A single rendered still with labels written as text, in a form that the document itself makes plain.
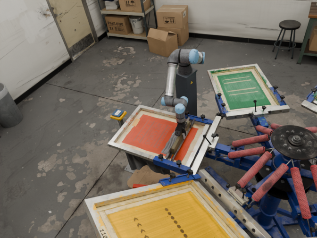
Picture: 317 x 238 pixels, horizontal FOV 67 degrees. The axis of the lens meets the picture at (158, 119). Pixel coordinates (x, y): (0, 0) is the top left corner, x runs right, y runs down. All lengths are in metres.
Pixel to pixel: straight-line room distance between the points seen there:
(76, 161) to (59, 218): 0.81
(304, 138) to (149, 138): 1.24
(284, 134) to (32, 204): 2.93
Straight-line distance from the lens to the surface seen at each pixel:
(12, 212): 3.63
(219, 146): 2.04
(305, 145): 1.83
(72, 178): 3.49
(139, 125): 2.39
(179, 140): 2.07
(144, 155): 2.09
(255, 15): 5.51
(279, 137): 1.82
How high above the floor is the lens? 2.61
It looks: 43 degrees down
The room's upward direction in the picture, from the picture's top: 10 degrees counter-clockwise
